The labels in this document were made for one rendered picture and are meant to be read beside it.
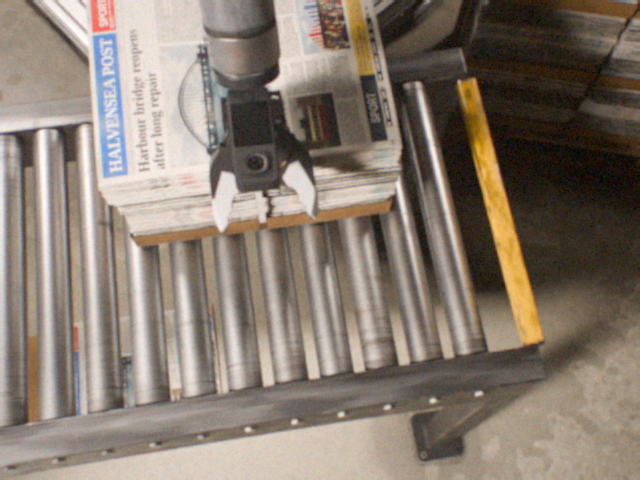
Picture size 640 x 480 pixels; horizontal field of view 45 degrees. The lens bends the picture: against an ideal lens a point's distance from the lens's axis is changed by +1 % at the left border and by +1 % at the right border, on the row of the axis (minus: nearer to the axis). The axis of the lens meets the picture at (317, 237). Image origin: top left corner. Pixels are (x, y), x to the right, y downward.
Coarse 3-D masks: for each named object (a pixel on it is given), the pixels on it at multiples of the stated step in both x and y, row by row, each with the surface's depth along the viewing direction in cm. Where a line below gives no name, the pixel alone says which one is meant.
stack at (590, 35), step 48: (480, 0) 158; (624, 0) 147; (480, 48) 168; (528, 48) 165; (576, 48) 162; (624, 48) 159; (480, 96) 186; (528, 96) 183; (576, 96) 179; (624, 96) 175; (576, 144) 197; (624, 144) 197
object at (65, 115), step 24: (408, 72) 124; (432, 72) 124; (456, 72) 124; (432, 96) 129; (456, 96) 131; (0, 120) 121; (24, 120) 121; (48, 120) 121; (72, 120) 121; (24, 144) 124; (72, 144) 126
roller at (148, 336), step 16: (128, 224) 115; (128, 240) 114; (128, 256) 113; (144, 256) 113; (128, 272) 113; (144, 272) 112; (160, 272) 114; (128, 288) 112; (144, 288) 111; (160, 288) 113; (144, 304) 110; (160, 304) 112; (144, 320) 109; (160, 320) 110; (144, 336) 108; (160, 336) 109; (144, 352) 108; (160, 352) 108; (144, 368) 107; (160, 368) 107; (144, 384) 106; (160, 384) 107; (144, 400) 105; (160, 400) 106
